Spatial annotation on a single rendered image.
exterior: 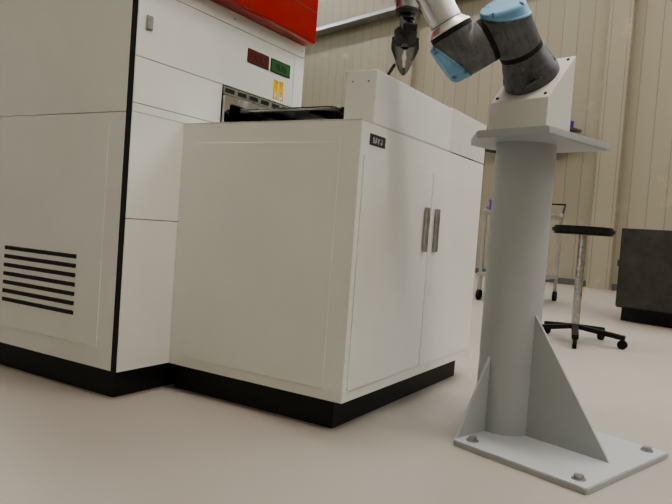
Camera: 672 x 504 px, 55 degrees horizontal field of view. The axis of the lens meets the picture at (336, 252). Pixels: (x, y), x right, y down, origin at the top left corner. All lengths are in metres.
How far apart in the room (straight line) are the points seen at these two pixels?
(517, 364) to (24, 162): 1.62
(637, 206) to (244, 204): 7.27
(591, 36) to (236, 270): 8.03
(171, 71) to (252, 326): 0.79
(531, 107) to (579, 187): 7.33
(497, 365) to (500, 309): 0.15
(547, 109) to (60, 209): 1.43
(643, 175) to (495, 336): 7.08
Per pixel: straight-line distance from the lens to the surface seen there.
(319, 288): 1.72
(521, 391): 1.84
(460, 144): 2.32
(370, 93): 1.76
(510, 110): 1.85
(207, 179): 1.97
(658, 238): 5.09
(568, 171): 9.22
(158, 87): 2.01
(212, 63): 2.18
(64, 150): 2.14
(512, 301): 1.79
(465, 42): 1.77
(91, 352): 2.04
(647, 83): 8.99
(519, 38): 1.80
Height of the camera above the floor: 0.54
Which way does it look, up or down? 2 degrees down
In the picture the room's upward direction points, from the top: 4 degrees clockwise
